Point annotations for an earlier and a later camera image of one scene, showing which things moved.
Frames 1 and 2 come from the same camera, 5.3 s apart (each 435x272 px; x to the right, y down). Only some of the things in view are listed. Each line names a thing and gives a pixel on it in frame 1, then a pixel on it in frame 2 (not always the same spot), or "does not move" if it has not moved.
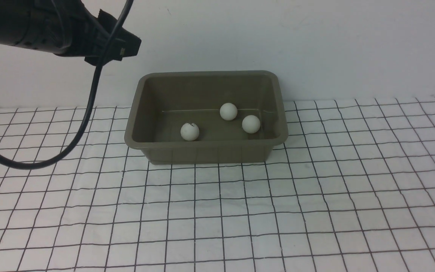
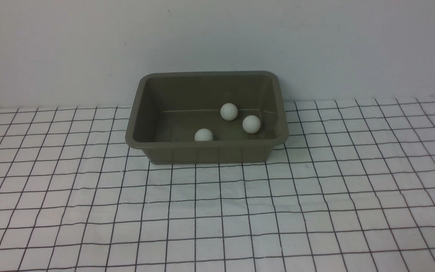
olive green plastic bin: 207,117 does not move
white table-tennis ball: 190,132 to 203,135
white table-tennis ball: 228,111 does not move
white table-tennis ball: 251,124 does not move
